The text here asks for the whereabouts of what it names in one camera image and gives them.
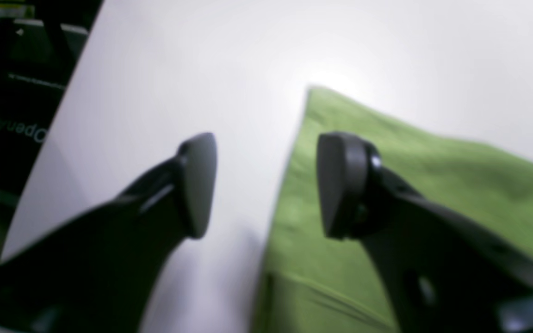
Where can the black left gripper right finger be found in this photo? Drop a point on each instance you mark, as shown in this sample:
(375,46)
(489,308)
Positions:
(441,271)

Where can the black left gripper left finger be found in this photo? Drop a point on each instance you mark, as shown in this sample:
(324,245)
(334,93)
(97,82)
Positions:
(96,272)

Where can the green T-shirt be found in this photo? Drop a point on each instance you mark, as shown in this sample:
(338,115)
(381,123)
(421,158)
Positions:
(314,284)

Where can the black OpenArm box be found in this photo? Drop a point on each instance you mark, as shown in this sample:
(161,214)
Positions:
(41,42)

